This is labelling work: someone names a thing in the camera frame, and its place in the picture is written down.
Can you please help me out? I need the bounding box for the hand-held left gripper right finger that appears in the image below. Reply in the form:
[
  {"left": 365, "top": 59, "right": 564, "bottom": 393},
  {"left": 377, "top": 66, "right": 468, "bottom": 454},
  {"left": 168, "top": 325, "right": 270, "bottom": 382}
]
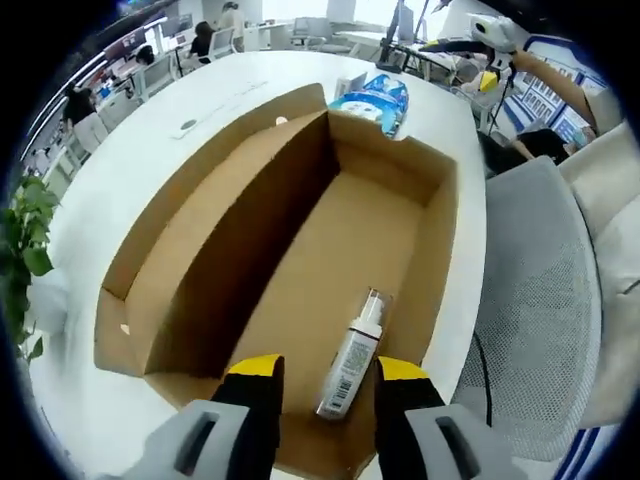
[{"left": 374, "top": 355, "right": 507, "bottom": 480}]

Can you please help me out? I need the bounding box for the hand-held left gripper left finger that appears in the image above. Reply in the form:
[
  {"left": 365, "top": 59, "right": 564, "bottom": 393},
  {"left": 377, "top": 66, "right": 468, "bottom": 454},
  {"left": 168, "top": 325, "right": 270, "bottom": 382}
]
[{"left": 126, "top": 353, "right": 286, "bottom": 480}]

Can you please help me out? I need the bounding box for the navy patterned foil pouch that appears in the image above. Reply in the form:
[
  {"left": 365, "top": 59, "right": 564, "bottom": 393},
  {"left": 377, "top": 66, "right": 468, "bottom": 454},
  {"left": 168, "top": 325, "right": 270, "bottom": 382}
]
[{"left": 362, "top": 73, "right": 412, "bottom": 139}]

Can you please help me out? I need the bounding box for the brown cardboard shoe box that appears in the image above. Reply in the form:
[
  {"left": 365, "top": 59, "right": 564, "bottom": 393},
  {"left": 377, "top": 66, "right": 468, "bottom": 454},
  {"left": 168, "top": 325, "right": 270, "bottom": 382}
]
[{"left": 93, "top": 82, "right": 460, "bottom": 480}]

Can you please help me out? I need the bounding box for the small white blue box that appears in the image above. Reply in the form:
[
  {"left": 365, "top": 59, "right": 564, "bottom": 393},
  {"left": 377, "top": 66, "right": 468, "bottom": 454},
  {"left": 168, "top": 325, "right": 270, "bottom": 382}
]
[{"left": 335, "top": 72, "right": 370, "bottom": 97}]

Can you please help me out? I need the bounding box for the blue white display board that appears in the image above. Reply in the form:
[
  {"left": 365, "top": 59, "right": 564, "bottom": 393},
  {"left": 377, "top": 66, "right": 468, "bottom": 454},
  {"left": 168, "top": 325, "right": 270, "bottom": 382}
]
[{"left": 502, "top": 34, "right": 612, "bottom": 144}]

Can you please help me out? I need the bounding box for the black tripod stand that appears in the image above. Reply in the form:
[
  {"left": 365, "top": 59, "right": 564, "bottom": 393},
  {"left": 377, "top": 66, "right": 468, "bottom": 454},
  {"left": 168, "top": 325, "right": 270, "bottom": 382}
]
[{"left": 374, "top": 0, "right": 436, "bottom": 74}]

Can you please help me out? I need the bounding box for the white spray bottle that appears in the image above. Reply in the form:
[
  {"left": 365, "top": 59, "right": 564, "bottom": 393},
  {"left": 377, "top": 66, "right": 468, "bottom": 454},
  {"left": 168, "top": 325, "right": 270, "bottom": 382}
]
[{"left": 313, "top": 287, "right": 395, "bottom": 420}]

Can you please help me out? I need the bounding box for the grey mesh office chair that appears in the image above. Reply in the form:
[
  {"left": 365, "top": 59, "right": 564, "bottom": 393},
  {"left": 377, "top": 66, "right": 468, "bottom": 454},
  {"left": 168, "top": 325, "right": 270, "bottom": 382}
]
[{"left": 452, "top": 155, "right": 604, "bottom": 464}]

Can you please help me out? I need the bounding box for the person's white clothing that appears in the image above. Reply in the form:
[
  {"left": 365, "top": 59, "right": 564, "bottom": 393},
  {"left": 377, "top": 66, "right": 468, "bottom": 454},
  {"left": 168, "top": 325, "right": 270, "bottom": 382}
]
[{"left": 558, "top": 119, "right": 640, "bottom": 431}]

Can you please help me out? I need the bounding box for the white office chair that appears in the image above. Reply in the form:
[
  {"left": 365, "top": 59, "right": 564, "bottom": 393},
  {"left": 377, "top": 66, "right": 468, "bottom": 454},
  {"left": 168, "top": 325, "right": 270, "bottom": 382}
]
[
  {"left": 139, "top": 57, "right": 174, "bottom": 92},
  {"left": 207, "top": 27, "right": 237, "bottom": 59}
]

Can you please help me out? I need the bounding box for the green potted plant white pot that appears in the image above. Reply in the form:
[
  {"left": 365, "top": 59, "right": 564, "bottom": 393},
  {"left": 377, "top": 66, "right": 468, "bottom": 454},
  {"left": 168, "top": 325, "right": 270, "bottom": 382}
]
[{"left": 0, "top": 174, "right": 69, "bottom": 361}]

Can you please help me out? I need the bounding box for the black cable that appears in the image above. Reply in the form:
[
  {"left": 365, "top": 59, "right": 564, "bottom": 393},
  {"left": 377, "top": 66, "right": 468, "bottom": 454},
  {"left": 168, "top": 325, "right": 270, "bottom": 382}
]
[{"left": 471, "top": 329, "right": 495, "bottom": 427}]

